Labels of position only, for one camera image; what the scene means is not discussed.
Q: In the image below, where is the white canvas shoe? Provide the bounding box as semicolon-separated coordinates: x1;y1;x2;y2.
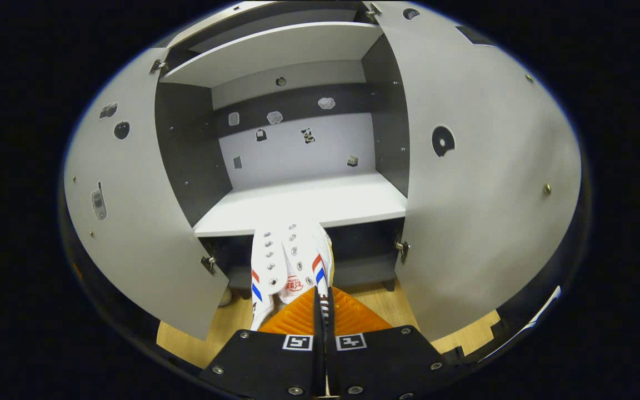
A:
249;221;334;331

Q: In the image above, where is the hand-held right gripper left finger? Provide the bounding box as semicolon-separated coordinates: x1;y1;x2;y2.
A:
198;286;325;398

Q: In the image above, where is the white and grey shoe cabinet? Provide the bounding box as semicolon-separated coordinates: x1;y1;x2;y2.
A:
153;0;412;292

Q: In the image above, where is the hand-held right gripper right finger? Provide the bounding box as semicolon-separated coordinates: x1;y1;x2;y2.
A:
324;286;457;399

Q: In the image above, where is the white cabinet door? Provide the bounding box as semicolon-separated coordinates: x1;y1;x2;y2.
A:
373;0;582;342
63;47;231;341

